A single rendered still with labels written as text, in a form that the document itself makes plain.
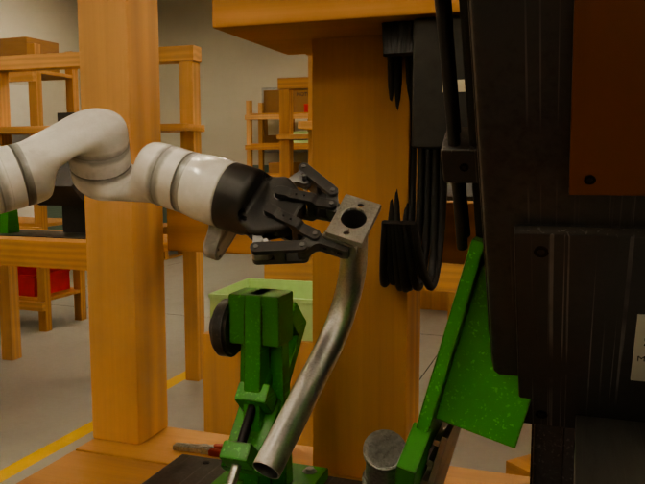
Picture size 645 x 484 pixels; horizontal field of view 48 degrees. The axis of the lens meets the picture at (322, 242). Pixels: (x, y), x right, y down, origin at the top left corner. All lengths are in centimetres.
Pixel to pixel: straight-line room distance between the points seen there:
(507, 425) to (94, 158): 52
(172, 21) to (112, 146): 1173
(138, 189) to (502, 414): 45
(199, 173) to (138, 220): 40
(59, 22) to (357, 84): 1073
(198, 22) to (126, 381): 1126
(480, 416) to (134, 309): 69
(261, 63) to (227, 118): 102
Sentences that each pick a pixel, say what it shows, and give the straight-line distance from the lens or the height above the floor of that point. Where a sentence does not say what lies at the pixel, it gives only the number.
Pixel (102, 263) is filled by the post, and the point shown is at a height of 117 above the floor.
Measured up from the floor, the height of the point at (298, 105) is 217.
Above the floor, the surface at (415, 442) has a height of 110.
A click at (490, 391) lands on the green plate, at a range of 63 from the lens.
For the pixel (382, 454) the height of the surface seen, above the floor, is 108.
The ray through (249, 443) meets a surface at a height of 100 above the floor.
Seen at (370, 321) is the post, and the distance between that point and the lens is 102.
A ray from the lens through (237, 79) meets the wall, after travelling 1189.
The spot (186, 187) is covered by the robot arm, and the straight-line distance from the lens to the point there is 79.
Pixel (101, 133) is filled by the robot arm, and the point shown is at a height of 137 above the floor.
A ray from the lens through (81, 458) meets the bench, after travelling 123.
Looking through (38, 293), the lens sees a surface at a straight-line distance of 610.
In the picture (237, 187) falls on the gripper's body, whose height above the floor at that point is 131.
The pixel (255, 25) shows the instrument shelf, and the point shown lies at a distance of 94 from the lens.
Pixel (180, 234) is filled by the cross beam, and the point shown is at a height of 121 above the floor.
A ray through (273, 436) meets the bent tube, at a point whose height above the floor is 106.
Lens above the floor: 134
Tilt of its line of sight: 6 degrees down
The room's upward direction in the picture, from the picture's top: straight up
